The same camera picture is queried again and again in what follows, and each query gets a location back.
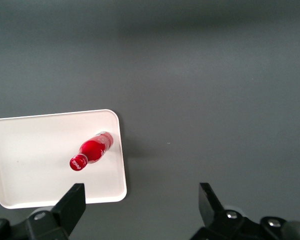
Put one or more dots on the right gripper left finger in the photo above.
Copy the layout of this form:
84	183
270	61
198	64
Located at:
69	207

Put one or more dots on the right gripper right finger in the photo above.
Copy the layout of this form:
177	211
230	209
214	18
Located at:
210	207

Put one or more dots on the red coke bottle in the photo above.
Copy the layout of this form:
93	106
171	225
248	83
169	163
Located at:
93	150

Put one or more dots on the pale pink plastic tray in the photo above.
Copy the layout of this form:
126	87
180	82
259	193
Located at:
34	160

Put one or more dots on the dark grey table mat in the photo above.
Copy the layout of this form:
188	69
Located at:
189	87

